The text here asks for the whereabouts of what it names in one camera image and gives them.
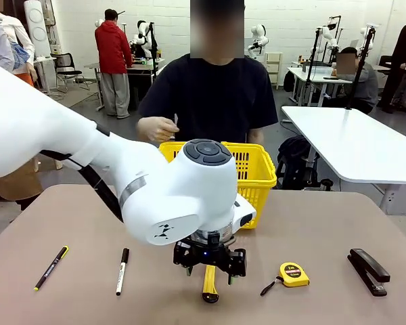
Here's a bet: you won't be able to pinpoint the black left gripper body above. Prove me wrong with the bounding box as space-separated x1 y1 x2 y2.
181 237 237 268

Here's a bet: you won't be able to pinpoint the yellow utility knife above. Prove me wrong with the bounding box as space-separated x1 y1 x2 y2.
202 265 221 303

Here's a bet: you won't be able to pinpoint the black stapler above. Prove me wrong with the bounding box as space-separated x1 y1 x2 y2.
346 248 392 298

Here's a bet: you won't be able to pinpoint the person's left forearm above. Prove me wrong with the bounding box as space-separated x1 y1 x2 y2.
247 127 265 145

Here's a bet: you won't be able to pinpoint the yellow plastic shopping basket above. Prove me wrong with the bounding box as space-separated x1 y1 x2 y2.
158 141 278 230

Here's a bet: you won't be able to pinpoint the person in navy t-shirt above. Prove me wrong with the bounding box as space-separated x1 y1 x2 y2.
137 0 279 145

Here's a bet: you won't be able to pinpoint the person's right hand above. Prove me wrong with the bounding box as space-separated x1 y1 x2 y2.
136 116 181 144

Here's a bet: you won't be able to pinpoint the yellow tape measure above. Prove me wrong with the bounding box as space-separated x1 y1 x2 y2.
259 261 311 297

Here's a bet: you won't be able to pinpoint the white marker black cap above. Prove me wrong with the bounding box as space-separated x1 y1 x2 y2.
115 248 131 297

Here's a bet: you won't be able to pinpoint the black backpack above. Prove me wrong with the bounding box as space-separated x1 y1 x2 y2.
276 135 322 190

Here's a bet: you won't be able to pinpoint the black pen yellow cap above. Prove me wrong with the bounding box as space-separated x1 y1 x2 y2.
33 245 70 293

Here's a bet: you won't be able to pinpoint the large white table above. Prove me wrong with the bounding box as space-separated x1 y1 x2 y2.
280 105 406 216

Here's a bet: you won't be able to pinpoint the brown cardboard sheet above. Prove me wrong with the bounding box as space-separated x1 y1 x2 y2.
0 158 44 201

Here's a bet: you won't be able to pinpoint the white drawer cabinet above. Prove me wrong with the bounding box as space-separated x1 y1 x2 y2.
265 51 284 91

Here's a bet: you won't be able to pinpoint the white background desk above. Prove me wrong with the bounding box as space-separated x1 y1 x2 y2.
286 66 353 106

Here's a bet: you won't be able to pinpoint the black tripod stand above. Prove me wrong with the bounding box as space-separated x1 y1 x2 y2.
304 28 323 94

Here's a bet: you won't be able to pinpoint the bystander in red hoodie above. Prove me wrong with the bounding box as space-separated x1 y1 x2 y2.
94 9 134 120

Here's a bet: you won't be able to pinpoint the black office chair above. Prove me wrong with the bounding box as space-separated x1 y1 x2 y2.
49 52 89 94

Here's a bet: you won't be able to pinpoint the white humanoid robot black joints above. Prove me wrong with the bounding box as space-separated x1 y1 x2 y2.
131 20 159 59

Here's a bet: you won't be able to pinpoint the seated bystander grey top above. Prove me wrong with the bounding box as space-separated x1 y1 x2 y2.
324 47 380 114

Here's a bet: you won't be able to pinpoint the bystander in black clothes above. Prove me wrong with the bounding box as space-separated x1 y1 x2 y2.
380 9 406 114

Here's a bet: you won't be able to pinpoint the white tower air conditioner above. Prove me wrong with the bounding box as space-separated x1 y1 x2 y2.
22 0 52 58

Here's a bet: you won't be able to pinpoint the bystander in white jacket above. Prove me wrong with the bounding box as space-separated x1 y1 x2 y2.
0 2 37 89

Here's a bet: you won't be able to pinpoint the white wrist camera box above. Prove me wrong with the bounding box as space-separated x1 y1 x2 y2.
234 194 258 230

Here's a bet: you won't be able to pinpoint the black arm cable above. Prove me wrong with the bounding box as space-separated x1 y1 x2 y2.
39 150 125 224

